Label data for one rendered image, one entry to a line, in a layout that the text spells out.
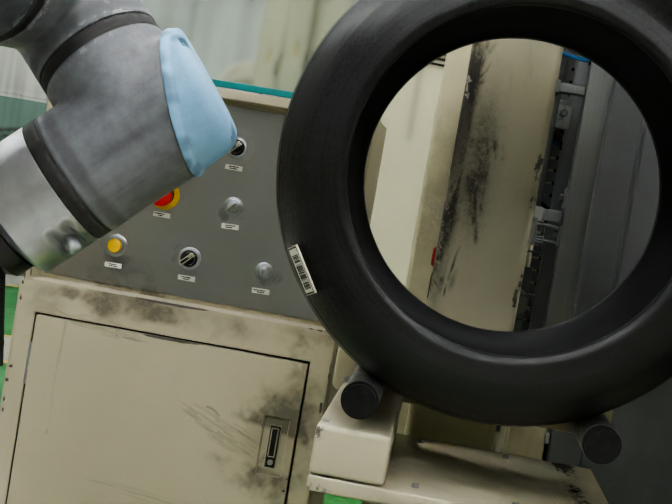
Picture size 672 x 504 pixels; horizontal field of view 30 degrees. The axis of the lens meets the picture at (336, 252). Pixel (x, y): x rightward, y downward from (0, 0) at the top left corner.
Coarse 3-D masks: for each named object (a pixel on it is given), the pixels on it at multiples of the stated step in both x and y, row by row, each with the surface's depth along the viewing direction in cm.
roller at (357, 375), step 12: (360, 372) 152; (348, 384) 145; (360, 384) 144; (372, 384) 146; (348, 396) 145; (360, 396) 144; (372, 396) 144; (348, 408) 145; (360, 408) 144; (372, 408) 144
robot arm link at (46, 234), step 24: (0, 144) 82; (24, 144) 81; (0, 168) 81; (24, 168) 80; (0, 192) 80; (24, 192) 80; (48, 192) 80; (0, 216) 80; (24, 216) 80; (48, 216) 80; (72, 216) 81; (24, 240) 81; (48, 240) 81; (72, 240) 82; (96, 240) 84; (48, 264) 83
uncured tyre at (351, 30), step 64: (384, 0) 144; (448, 0) 141; (512, 0) 140; (576, 0) 140; (640, 0) 140; (320, 64) 145; (384, 64) 142; (640, 64) 166; (320, 128) 143; (320, 192) 143; (320, 256) 144; (640, 256) 170; (320, 320) 150; (384, 320) 143; (448, 320) 170; (576, 320) 169; (640, 320) 140; (384, 384) 150; (448, 384) 143; (512, 384) 142; (576, 384) 142; (640, 384) 143
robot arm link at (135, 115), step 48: (96, 48) 81; (144, 48) 82; (192, 48) 85; (48, 96) 84; (96, 96) 81; (144, 96) 80; (192, 96) 80; (48, 144) 80; (96, 144) 80; (144, 144) 80; (192, 144) 81; (96, 192) 81; (144, 192) 82
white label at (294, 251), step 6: (294, 246) 144; (294, 252) 145; (300, 252) 144; (294, 258) 146; (300, 258) 144; (294, 264) 147; (300, 264) 145; (300, 270) 146; (306, 270) 144; (300, 276) 147; (306, 276) 144; (306, 282) 145; (312, 282) 144; (306, 288) 146; (312, 288) 144; (306, 294) 147
